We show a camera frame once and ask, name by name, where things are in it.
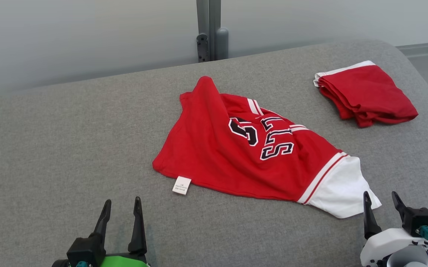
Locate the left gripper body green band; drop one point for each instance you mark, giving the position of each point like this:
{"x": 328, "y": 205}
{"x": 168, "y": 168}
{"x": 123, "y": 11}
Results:
{"x": 124, "y": 261}

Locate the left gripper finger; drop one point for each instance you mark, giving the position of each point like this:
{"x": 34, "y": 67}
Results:
{"x": 137, "y": 230}
{"x": 104, "y": 218}

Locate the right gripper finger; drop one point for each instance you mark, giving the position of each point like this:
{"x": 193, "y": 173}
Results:
{"x": 400, "y": 207}
{"x": 369, "y": 222}

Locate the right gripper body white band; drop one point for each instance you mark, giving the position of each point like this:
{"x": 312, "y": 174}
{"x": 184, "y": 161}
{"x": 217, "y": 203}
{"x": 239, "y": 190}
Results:
{"x": 379, "y": 248}

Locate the red basketball jersey white sleeves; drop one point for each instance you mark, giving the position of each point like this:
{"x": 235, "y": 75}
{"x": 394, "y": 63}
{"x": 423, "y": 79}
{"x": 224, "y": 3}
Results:
{"x": 214, "y": 148}

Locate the red shorts white stripe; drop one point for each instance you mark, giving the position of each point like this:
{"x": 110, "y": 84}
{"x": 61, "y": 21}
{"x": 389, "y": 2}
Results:
{"x": 366, "y": 92}

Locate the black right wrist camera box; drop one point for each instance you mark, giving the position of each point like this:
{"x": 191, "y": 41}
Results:
{"x": 420, "y": 218}

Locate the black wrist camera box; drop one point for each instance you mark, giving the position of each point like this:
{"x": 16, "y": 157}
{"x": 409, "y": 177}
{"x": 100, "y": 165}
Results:
{"x": 420, "y": 218}
{"x": 85, "y": 252}

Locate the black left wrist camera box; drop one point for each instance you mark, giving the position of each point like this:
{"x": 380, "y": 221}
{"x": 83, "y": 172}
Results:
{"x": 85, "y": 252}

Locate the grey aluminium floor rail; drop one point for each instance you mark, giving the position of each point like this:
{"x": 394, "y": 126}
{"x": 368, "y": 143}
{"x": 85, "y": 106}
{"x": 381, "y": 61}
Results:
{"x": 425, "y": 49}

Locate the grey metal post with hinge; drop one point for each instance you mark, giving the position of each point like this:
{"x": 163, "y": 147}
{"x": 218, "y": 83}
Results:
{"x": 208, "y": 18}

